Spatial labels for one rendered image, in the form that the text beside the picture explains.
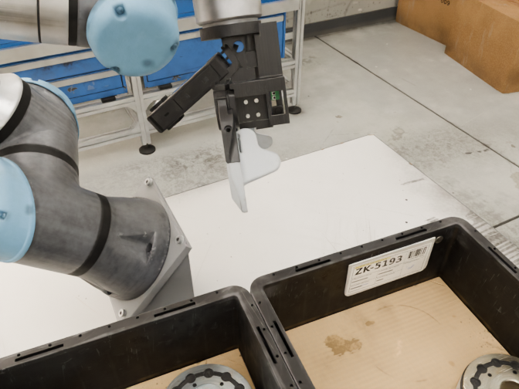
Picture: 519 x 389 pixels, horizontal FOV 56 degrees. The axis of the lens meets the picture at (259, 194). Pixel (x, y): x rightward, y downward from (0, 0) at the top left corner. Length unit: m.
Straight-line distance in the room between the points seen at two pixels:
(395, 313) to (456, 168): 1.81
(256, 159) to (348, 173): 0.58
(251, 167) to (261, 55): 0.13
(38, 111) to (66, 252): 0.19
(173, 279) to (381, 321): 0.29
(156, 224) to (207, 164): 1.64
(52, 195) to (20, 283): 0.34
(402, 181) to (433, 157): 1.39
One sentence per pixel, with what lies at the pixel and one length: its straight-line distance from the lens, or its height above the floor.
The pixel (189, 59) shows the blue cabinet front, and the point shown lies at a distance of 2.32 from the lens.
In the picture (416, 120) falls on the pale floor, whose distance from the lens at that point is 2.76.
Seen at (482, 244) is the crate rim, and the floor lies 0.93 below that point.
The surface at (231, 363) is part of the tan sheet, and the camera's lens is 0.61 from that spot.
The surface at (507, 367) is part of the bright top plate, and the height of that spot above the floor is 0.86.
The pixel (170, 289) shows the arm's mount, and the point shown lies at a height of 0.80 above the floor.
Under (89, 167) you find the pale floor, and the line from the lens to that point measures 2.41.
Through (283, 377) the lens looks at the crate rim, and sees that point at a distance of 0.49.
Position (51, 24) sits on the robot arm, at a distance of 0.44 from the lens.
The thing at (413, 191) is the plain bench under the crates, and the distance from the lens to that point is 1.08.
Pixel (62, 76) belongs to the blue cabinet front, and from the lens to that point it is 2.20.
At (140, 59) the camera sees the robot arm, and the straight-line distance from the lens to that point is 0.44.
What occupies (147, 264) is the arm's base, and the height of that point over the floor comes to 0.86.
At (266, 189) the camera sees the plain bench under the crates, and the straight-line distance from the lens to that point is 1.04.
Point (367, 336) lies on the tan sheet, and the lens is 0.65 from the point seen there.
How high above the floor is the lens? 1.35
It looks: 40 degrees down
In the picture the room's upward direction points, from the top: straight up
